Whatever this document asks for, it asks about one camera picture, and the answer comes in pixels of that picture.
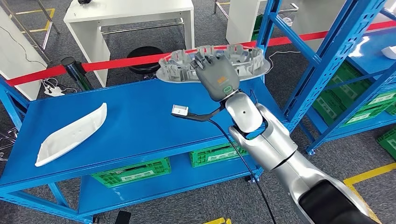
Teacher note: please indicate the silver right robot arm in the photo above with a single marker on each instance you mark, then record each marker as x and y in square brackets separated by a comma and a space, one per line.
[272, 145]

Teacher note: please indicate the grey wheel hubcap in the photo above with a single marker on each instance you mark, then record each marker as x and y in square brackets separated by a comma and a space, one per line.
[173, 77]

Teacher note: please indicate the red barrier belt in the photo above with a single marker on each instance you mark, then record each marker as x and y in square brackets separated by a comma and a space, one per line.
[123, 62]

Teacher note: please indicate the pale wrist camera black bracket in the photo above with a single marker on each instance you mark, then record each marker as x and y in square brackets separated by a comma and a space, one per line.
[180, 110]

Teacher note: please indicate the white rectangular table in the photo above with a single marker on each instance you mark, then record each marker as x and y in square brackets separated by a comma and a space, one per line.
[123, 9]
[18, 61]
[311, 15]
[241, 21]

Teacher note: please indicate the white plastic mirror cover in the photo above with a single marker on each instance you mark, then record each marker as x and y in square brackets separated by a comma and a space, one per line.
[72, 137]

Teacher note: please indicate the blue metal shelf rack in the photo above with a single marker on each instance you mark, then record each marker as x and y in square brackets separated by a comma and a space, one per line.
[371, 52]
[139, 123]

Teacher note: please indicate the white plastic part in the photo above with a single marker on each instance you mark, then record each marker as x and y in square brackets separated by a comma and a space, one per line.
[389, 52]

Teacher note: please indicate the black barrier post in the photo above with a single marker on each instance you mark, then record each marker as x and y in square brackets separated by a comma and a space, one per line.
[75, 74]

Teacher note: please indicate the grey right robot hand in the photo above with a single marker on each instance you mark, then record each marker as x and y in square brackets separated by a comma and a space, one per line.
[216, 77]

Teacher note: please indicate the black round stool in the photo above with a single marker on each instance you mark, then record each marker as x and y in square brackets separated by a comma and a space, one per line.
[142, 61]

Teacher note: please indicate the white power strip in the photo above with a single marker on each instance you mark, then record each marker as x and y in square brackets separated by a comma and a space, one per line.
[54, 91]

